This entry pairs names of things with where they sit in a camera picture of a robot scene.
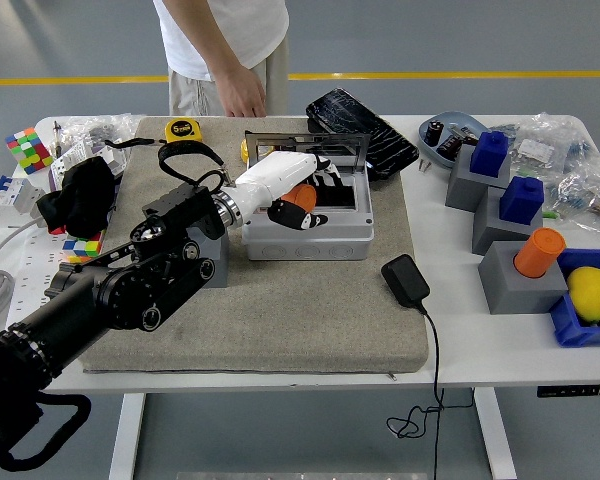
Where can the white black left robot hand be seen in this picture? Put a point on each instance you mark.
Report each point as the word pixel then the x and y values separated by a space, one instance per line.
pixel 275 175

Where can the person's hand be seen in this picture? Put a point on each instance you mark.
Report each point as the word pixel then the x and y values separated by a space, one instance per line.
pixel 242 95

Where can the orange cylinder battery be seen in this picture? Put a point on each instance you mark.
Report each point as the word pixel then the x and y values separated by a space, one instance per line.
pixel 537 252
pixel 302 197

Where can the grey electrical box with lid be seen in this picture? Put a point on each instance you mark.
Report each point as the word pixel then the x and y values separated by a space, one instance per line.
pixel 305 247

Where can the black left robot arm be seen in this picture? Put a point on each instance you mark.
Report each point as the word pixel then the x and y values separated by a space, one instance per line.
pixel 80 305

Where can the person's forearm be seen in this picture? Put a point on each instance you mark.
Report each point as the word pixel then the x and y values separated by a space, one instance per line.
pixel 227 40

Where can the white printed packaging box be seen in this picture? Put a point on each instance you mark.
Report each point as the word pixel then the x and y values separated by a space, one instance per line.
pixel 70 160

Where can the square yellow tape measure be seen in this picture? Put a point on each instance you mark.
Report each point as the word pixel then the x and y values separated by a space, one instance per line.
pixel 182 130

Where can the person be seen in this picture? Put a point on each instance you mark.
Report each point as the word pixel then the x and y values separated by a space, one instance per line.
pixel 190 40

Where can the grey cube holder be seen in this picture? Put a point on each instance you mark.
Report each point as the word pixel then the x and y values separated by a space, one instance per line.
pixel 221 250
pixel 460 190
pixel 490 230
pixel 515 295

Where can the clear plastic bag of parts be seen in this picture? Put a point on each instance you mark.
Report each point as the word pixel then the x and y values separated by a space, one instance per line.
pixel 585 195
pixel 105 127
pixel 535 147

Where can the grey-brown mat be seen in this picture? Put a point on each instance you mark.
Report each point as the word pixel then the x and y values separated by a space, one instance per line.
pixel 305 320

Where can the black capacitor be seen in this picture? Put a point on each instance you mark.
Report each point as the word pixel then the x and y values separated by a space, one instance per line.
pixel 435 134

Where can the black power adapter plug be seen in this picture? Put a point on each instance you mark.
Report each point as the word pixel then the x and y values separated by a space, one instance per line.
pixel 405 280

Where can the dark red capacitor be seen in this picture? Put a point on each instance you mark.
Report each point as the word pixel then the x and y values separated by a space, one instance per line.
pixel 450 145

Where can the black cloth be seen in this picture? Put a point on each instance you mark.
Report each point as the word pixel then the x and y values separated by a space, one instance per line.
pixel 80 195

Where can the pen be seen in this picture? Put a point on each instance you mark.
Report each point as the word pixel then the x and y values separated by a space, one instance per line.
pixel 56 137

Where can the blue-grey dish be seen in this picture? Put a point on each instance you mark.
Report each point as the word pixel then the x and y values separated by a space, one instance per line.
pixel 460 119

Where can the small colourful puzzle cube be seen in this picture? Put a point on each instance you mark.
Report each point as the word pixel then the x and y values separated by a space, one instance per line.
pixel 82 248

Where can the blue block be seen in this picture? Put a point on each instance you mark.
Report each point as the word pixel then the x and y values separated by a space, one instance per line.
pixel 521 200
pixel 489 155

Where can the large colourful puzzle cube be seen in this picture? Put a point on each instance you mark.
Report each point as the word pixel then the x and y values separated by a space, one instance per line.
pixel 27 150

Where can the white circuit breaker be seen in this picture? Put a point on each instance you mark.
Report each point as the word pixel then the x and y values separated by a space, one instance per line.
pixel 10 200

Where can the small green part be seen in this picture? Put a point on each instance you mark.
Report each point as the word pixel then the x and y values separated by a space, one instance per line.
pixel 550 215

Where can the white table leg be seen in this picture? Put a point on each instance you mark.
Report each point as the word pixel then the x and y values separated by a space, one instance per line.
pixel 495 435
pixel 127 435

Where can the blue plastic bin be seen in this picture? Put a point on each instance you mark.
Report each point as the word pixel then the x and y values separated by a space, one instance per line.
pixel 570 325

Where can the yellow lemon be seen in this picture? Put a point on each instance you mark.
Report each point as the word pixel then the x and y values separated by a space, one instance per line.
pixel 590 292

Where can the black table control panel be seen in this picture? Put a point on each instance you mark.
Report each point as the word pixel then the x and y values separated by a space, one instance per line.
pixel 570 391

